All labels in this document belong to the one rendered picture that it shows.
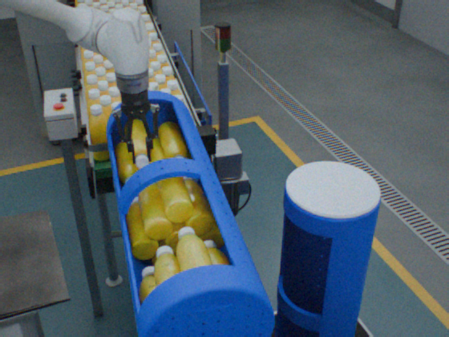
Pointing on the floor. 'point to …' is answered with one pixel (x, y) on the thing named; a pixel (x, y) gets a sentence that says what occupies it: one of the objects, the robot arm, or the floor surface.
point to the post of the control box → (81, 224)
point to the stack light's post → (223, 100)
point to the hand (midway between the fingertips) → (140, 150)
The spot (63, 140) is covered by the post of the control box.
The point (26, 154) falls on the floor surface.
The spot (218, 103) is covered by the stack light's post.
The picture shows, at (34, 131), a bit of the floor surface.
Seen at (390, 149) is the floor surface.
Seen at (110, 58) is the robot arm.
